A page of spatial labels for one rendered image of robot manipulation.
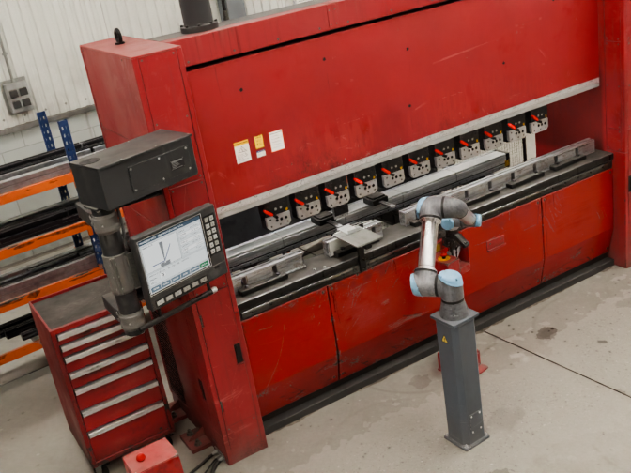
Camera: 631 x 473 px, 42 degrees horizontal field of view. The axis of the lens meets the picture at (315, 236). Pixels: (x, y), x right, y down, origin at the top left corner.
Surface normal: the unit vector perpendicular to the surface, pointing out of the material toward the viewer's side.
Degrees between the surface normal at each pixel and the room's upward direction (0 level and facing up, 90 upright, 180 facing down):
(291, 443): 0
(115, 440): 90
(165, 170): 90
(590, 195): 90
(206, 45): 90
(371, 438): 0
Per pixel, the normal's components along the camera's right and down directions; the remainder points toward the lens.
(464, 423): -0.18, 0.40
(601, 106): -0.84, 0.33
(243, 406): 0.51, 0.25
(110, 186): 0.70, 0.17
